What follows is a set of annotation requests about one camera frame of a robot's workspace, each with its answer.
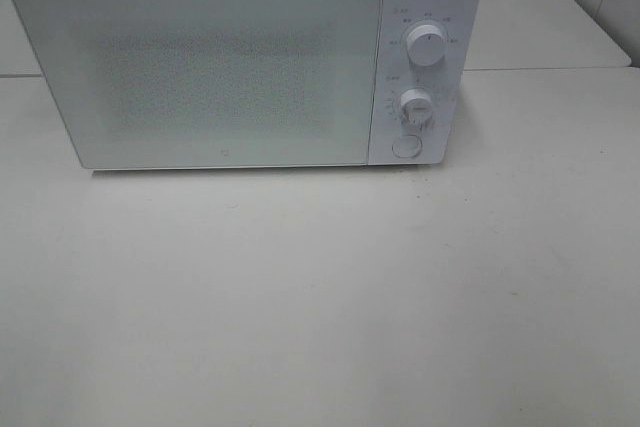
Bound round door release button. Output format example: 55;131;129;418
392;135;423;159

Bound white microwave door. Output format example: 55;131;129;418
13;0;380;170

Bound white microwave knob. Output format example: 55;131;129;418
398;88;434;126
405;21;448;67

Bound white microwave oven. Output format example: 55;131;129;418
3;0;485;172

